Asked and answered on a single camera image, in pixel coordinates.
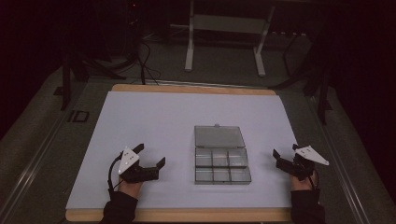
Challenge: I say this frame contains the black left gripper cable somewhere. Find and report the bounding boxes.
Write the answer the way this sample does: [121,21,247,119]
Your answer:
[106,153,125,194]

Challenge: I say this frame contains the person's left hand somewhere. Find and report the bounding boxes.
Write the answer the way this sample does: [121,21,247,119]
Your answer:
[118,177,145,201]

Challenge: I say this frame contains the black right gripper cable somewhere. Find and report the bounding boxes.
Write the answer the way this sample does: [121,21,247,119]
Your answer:
[307,173,320,191]

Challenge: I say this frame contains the black tripod stand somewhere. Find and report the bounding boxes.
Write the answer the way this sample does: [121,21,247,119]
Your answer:
[53,46,127,112]
[269,34,333,126]

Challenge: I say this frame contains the white metal stand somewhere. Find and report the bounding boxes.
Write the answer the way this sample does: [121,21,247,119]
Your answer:
[184,0,277,77]

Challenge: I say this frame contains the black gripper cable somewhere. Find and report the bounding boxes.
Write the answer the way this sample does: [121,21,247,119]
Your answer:
[106,153,125,194]
[307,173,320,191]

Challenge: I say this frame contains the black floor cable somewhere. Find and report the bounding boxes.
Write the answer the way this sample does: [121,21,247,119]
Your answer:
[136,41,163,86]

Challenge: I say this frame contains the person's right hand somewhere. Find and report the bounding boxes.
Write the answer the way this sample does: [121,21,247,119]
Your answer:
[290,171,319,192]

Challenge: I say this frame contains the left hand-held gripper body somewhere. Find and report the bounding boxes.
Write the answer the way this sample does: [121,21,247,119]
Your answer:
[117,147,161,184]

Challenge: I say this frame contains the clear plastic compartment box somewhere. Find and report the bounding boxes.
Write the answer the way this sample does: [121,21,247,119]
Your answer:
[193,123,253,186]

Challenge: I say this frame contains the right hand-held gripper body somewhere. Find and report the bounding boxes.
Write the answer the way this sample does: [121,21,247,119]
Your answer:
[278,145,331,182]

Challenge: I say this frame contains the white table sheet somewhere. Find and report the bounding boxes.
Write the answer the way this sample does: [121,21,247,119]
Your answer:
[65,91,298,210]

